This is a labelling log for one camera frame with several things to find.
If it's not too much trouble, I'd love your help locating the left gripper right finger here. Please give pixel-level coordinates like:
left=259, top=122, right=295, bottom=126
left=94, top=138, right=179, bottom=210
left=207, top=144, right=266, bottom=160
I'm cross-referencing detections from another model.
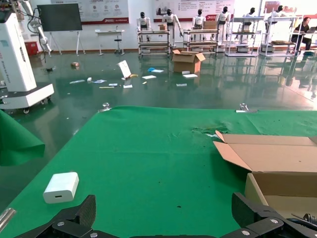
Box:
left=217, top=192, right=317, bottom=238

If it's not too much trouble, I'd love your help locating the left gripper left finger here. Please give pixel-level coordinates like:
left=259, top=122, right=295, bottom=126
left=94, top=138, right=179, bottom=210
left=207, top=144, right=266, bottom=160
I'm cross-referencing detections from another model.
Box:
left=14, top=194, right=110, bottom=238

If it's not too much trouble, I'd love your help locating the open cardboard box with hole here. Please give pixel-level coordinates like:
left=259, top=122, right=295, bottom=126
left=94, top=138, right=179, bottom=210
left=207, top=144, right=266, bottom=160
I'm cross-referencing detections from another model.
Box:
left=213, top=130, right=317, bottom=234

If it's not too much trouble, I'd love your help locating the white USB charger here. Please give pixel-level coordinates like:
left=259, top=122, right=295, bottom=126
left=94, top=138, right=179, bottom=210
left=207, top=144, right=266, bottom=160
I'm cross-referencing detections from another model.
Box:
left=43, top=172, right=80, bottom=204

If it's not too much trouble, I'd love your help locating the silver metal bar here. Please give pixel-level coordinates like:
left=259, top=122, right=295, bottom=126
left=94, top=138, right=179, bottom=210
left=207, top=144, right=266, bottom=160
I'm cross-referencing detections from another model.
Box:
left=0, top=208, right=17, bottom=228

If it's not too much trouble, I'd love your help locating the green table cloth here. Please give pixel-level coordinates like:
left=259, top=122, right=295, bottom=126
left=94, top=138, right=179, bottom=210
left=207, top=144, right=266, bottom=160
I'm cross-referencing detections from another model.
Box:
left=0, top=106, right=317, bottom=238

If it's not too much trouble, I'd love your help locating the hanging green cloth sheet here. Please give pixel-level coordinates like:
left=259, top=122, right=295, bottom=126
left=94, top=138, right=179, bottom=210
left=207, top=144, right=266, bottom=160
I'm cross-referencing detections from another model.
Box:
left=0, top=109, right=46, bottom=167

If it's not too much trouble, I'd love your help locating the silver binder clip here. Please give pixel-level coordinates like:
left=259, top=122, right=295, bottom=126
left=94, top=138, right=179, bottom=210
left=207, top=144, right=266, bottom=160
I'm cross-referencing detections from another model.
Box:
left=235, top=103, right=259, bottom=114
left=98, top=102, right=113, bottom=114

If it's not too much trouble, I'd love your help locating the white paper bag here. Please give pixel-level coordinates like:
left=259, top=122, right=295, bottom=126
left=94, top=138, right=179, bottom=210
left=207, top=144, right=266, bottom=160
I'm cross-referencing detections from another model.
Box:
left=116, top=59, right=132, bottom=79

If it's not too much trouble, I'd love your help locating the large open cardboard carton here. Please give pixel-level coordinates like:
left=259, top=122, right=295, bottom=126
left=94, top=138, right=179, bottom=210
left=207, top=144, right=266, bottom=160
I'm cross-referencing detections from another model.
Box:
left=171, top=49, right=207, bottom=74

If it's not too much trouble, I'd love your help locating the metal shelf rack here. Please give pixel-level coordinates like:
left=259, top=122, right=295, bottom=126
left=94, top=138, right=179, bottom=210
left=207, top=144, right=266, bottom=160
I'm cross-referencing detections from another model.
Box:
left=182, top=28, right=220, bottom=54
left=137, top=29, right=172, bottom=56

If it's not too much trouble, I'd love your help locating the red cabinet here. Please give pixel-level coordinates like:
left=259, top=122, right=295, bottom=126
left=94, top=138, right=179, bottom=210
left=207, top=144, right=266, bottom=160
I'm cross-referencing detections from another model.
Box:
left=24, top=41, right=40, bottom=57

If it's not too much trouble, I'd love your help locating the black stool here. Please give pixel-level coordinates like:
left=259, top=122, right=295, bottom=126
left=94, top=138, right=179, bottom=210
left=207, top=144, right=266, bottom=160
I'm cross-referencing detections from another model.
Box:
left=113, top=37, right=125, bottom=56

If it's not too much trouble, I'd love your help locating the seated person in black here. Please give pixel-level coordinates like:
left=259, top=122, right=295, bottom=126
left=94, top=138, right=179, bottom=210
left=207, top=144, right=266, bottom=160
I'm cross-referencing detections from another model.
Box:
left=290, top=16, right=313, bottom=56

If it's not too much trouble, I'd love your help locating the white narrow table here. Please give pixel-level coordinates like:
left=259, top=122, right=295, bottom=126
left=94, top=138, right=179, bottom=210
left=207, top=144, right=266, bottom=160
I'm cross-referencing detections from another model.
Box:
left=95, top=29, right=125, bottom=57

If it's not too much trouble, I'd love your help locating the white black humanoid robot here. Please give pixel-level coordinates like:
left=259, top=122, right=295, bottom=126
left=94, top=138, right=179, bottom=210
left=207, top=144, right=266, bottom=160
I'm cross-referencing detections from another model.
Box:
left=214, top=6, right=231, bottom=42
left=161, top=8, right=184, bottom=47
left=191, top=8, right=208, bottom=41
left=271, top=4, right=286, bottom=25
left=136, top=11, right=151, bottom=42
left=242, top=7, right=259, bottom=30

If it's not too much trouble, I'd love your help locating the black screen on stand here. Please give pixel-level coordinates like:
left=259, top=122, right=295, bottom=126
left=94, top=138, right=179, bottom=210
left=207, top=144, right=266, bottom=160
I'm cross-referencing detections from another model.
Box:
left=36, top=2, right=87, bottom=56

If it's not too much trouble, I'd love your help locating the white frame shelf rack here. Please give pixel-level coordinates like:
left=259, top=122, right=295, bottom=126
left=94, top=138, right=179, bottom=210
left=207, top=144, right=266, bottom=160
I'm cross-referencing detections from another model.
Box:
left=259, top=14, right=298, bottom=57
left=224, top=15, right=264, bottom=58

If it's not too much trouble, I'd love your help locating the white wheeled robot pedestal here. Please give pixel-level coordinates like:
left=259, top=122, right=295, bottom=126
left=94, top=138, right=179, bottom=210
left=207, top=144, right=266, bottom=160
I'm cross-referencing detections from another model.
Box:
left=0, top=11, right=55, bottom=115

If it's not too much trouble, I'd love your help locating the white red wall poster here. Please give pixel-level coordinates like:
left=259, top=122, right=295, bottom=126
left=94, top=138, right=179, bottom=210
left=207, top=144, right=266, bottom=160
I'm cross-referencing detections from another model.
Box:
left=153, top=0, right=235, bottom=23
left=50, top=0, right=130, bottom=25

